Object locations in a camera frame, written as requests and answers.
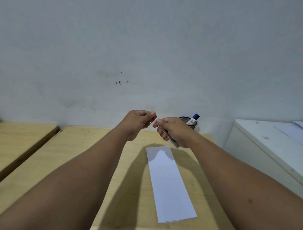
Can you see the white paper strip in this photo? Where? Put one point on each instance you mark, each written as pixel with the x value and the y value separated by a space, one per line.
pixel 170 189

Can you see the person's left hand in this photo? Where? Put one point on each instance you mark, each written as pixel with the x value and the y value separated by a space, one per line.
pixel 133 122

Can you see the red marker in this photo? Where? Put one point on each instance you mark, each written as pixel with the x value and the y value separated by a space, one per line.
pixel 175 144

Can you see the person's left forearm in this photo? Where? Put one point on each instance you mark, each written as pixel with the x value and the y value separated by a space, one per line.
pixel 71 184

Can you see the person's right hand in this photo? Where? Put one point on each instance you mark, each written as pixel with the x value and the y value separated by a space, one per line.
pixel 177 131

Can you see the large white paper sheet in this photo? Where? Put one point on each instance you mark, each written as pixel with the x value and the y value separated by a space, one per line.
pixel 291 133

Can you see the adjacent wooden table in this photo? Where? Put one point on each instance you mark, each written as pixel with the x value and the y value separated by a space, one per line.
pixel 21 139

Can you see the small white paper sheet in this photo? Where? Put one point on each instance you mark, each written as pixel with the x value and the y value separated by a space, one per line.
pixel 299 124

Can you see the person's right forearm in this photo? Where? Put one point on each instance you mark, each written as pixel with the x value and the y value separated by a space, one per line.
pixel 241 189

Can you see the blue marker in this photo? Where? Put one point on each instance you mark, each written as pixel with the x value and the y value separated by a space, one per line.
pixel 195 116

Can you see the white cabinet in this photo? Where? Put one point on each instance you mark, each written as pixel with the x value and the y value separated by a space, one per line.
pixel 265 151

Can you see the black mesh pen holder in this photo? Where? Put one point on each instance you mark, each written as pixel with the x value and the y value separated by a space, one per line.
pixel 193 126

